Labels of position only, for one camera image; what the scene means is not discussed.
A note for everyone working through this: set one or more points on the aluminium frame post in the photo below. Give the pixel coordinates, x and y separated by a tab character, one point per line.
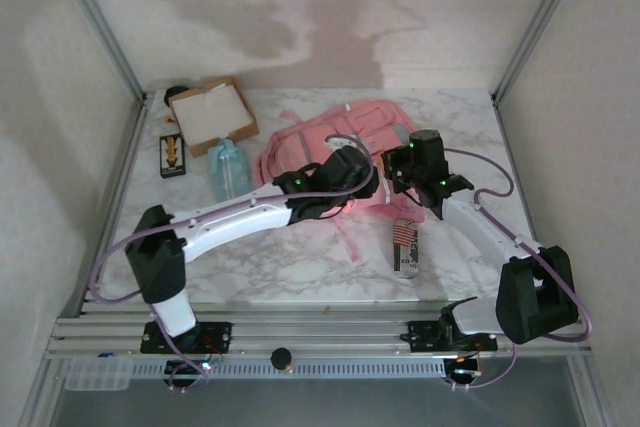
540	22
100	27

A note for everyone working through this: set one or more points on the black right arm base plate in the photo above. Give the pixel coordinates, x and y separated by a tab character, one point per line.
422	337

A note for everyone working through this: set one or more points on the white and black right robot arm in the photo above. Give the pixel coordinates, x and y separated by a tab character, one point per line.
480	232

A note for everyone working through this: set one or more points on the red white striped can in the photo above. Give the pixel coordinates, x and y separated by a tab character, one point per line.
407	257

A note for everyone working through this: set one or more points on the white paper sheet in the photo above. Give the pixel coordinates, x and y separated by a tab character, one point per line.
210	112

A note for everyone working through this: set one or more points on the small circuit board with LED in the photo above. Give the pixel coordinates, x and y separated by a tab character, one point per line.
466	369
211	365

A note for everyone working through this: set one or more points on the black round knob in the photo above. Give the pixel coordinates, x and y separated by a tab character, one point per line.
281	358

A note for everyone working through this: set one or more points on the black round rubber cap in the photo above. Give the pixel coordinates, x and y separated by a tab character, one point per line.
175	92

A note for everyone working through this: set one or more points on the grey metal panel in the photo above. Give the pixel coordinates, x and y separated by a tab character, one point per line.
320	404

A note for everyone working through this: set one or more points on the aluminium front rail bed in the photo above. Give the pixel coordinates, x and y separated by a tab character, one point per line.
325	332

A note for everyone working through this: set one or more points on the aluminium left frame post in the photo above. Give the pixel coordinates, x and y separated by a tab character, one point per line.
100	27

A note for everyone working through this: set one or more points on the aluminium right side rail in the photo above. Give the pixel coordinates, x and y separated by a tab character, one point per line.
509	132

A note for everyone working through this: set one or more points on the pink school backpack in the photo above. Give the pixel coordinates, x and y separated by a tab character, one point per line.
365	122

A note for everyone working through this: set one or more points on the aluminium left side rail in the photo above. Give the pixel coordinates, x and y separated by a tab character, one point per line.
116	197

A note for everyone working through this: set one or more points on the brown cardboard box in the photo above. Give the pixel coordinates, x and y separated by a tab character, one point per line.
235	139

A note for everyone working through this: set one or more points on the aluminium rail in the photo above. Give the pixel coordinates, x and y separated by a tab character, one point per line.
116	197
509	132

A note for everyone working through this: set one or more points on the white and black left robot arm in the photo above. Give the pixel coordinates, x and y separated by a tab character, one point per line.
240	219

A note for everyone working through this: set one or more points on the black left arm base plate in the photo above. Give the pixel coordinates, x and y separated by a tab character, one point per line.
220	334

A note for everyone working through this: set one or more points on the black pack with gold print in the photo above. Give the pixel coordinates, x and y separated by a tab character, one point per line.
172	169

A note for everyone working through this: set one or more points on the aluminium right frame post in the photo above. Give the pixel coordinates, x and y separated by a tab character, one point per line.
540	22

